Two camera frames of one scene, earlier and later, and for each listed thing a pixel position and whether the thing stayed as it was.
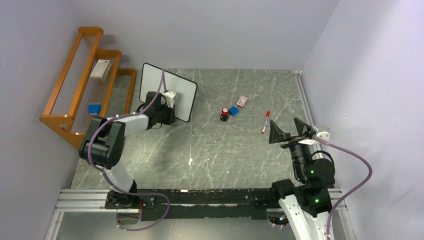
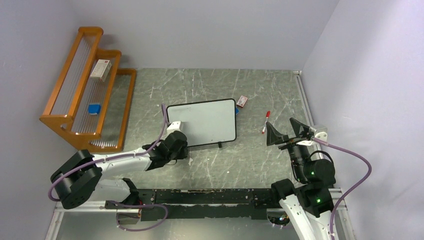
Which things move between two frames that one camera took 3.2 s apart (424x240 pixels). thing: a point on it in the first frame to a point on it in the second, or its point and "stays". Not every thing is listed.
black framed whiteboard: [185, 88] to [206, 122]
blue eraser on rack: [94, 109] stays
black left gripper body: [165, 113] to [180, 154]
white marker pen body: [265, 125] stays
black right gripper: [276, 134] stays
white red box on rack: [101, 70] stays
